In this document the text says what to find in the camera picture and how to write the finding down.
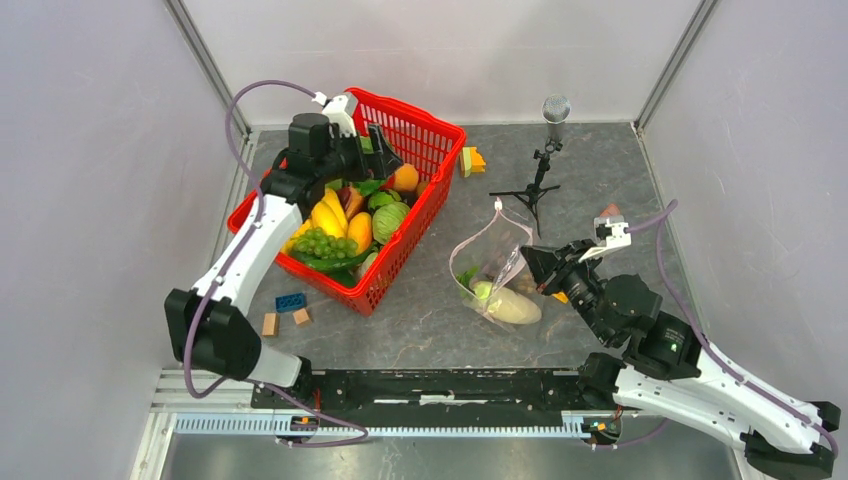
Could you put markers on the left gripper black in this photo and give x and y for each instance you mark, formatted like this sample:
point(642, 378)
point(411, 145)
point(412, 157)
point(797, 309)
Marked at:
point(385, 161)

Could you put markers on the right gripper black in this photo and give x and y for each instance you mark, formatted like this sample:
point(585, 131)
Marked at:
point(542, 261)

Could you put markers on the brown longan bunch toy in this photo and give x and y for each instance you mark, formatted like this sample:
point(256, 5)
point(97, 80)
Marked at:
point(525, 284)

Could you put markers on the clear zip top bag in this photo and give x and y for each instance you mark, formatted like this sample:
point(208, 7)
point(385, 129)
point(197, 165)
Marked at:
point(495, 250)

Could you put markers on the white long radish toy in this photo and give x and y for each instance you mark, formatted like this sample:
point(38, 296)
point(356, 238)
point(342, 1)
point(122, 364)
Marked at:
point(504, 305)

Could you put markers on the green leafy vegetable toy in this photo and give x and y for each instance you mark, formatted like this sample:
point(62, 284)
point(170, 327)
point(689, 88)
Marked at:
point(465, 278)

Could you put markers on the napa cabbage toy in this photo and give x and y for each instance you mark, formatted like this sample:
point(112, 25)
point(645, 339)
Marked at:
point(369, 186)

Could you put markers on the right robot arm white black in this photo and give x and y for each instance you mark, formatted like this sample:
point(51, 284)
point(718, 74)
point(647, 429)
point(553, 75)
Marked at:
point(668, 368)

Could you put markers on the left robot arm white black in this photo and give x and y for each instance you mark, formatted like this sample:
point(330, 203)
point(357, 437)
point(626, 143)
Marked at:
point(207, 324)

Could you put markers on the orange waffle toy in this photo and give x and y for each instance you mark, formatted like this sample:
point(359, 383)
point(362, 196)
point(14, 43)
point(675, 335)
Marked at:
point(562, 297)

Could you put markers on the orange sweet potato toy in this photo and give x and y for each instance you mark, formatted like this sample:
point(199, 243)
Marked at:
point(351, 200)

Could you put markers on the round green cabbage toy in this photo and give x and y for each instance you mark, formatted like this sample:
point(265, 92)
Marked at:
point(387, 220)

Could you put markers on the yellow mango toy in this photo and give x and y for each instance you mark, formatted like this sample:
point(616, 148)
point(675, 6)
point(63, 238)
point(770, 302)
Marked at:
point(360, 231)

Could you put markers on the yellow banana bunch toy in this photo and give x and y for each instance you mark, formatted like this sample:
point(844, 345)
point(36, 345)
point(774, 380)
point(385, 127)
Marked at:
point(329, 215)

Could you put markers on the orange slice toy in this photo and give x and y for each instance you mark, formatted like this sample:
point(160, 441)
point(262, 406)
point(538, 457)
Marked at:
point(611, 210)

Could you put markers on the red plastic basket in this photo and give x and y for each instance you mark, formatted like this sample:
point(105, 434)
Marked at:
point(425, 142)

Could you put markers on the green grapes toy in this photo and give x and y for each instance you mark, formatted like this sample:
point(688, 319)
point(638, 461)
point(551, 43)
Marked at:
point(315, 242)

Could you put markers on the microphone on black tripod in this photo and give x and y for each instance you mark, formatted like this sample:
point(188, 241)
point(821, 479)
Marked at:
point(555, 111)

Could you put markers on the blue toy brick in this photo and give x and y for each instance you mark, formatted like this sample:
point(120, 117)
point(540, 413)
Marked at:
point(290, 302)

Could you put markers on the wooden block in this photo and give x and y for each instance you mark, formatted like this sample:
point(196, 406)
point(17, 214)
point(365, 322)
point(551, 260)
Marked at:
point(301, 317)
point(270, 325)

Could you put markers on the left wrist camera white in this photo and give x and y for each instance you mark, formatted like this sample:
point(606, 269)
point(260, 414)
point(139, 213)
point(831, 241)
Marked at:
point(339, 110)

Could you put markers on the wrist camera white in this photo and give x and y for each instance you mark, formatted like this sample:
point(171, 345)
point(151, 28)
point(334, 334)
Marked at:
point(611, 235)
point(339, 110)

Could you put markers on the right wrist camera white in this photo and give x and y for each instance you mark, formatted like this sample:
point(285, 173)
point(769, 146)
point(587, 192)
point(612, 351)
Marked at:
point(611, 235)

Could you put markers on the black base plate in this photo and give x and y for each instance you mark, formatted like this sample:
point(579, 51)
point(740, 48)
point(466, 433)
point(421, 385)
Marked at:
point(520, 397)

